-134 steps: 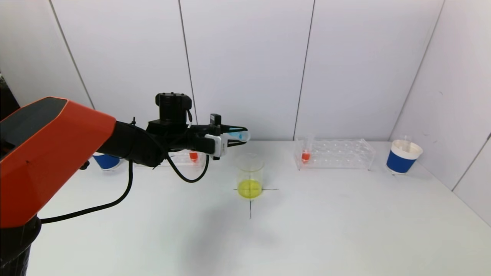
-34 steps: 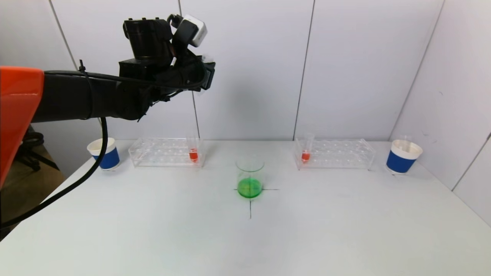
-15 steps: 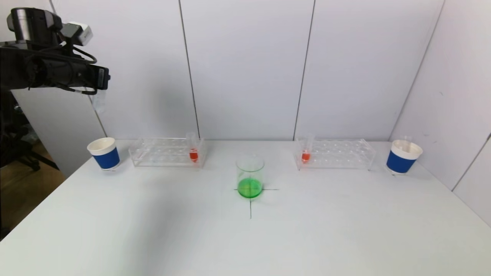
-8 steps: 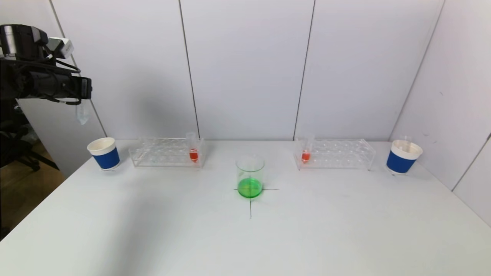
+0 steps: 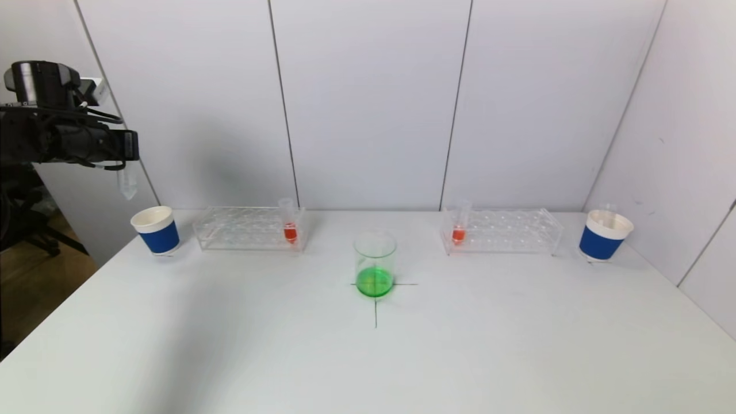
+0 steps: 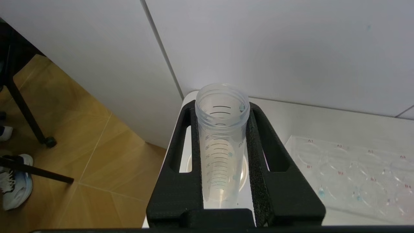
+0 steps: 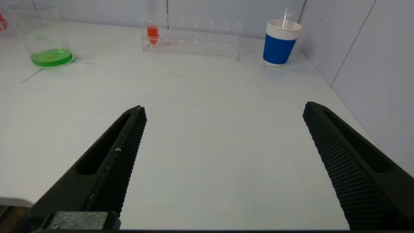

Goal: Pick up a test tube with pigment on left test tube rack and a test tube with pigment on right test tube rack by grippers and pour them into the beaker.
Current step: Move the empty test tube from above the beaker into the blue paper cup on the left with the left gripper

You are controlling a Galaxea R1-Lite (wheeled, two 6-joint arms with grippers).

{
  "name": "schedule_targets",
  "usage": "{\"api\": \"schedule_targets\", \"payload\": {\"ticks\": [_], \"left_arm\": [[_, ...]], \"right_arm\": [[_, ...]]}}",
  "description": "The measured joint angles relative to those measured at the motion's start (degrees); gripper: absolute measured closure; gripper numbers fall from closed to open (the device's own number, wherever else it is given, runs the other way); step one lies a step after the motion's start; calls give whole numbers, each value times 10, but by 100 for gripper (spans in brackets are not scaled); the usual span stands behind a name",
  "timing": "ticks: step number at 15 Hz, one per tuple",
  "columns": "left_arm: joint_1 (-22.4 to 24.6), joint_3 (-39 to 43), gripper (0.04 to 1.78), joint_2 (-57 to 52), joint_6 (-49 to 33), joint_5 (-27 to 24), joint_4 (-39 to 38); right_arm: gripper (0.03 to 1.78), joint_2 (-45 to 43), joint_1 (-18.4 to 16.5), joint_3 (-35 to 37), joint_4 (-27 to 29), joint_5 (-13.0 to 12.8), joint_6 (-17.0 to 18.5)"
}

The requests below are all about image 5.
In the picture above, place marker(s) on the test tube with blue liquid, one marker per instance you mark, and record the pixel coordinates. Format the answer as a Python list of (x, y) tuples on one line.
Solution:
[(127, 184)]

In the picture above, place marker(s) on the clear glass beaker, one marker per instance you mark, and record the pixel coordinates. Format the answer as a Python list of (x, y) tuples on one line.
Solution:
[(375, 282)]

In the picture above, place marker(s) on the test tube with red liquid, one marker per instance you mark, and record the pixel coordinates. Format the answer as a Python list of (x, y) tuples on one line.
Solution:
[(458, 234), (290, 233)]

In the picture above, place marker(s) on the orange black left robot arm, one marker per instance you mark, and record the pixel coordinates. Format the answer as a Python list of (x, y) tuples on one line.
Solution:
[(34, 86)]

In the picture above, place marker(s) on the black office chair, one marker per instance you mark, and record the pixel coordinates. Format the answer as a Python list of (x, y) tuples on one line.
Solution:
[(29, 218)]

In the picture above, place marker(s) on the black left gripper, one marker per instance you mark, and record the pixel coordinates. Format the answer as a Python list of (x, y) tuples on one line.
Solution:
[(130, 145)]

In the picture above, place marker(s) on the clear acrylic test tube rack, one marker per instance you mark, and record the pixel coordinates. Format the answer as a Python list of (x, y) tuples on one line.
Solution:
[(247, 236), (494, 236)]

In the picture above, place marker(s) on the blue white paper cup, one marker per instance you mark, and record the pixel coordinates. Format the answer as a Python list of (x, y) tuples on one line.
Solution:
[(161, 238), (598, 244)]

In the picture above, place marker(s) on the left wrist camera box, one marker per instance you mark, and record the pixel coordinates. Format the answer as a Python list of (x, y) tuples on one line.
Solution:
[(95, 89)]

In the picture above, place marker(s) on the test tube with yellow pigment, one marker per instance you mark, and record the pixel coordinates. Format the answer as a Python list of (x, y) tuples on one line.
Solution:
[(608, 211)]

